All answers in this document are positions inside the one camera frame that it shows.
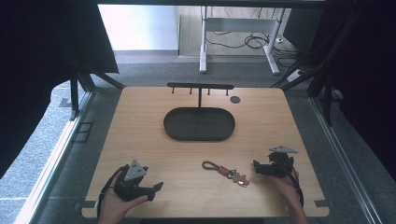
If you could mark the black metal stand frame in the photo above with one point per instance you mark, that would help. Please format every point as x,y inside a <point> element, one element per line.
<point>323,81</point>
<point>81,84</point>

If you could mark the white desk frame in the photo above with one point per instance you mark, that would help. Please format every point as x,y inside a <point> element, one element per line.
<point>238,25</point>

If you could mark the black key rack with tray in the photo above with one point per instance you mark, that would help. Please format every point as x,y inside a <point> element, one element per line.
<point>199,124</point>

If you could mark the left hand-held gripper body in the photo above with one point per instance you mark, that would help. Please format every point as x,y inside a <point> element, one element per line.
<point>132,174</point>

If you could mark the person's right hand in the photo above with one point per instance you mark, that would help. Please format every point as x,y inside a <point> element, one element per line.
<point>285,186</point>

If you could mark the person's left hand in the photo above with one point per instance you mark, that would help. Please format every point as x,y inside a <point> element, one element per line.
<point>115,205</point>

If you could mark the dark curtain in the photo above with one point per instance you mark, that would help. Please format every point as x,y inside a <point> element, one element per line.
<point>34,62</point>
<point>364,77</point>

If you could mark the round grey table grommet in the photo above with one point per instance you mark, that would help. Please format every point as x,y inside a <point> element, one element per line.
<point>235,99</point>

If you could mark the white power strip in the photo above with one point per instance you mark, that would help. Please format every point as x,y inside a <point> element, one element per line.
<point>294,75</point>

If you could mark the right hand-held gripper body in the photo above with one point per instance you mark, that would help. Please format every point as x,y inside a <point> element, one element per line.
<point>280,165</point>

